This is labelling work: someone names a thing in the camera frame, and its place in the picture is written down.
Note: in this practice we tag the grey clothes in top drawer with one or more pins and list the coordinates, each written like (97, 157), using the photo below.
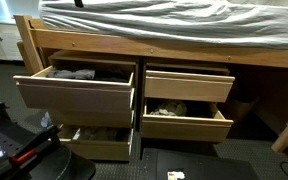
(83, 74)

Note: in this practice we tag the grey sheeted mattress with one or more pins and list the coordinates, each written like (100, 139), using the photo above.
(203, 21)

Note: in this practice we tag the black box with sticker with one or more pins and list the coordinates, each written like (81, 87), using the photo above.
(158, 164)

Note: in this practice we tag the white wall radiator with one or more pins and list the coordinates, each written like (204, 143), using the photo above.
(8, 43)

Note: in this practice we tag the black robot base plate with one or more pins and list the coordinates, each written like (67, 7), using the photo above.
(53, 162)

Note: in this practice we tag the wooden drawer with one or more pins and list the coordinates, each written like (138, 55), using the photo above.
(97, 119)
(187, 86)
(112, 94)
(116, 150)
(202, 122)

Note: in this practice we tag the light clothes in bottom drawer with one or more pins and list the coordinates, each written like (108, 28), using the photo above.
(97, 133)

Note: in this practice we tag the clamp with orange handle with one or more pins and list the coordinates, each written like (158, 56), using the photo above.
(29, 150)

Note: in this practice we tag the wooden bed frame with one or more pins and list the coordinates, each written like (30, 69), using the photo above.
(36, 36)

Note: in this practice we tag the beige cloth in right drawer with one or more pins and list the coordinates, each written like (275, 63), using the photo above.
(170, 108)

